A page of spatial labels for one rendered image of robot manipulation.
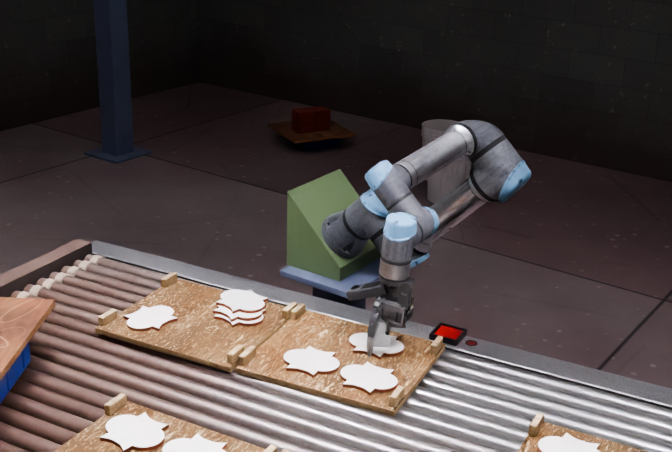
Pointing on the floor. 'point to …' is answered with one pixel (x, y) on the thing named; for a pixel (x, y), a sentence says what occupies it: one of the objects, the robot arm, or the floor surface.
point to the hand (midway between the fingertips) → (376, 343)
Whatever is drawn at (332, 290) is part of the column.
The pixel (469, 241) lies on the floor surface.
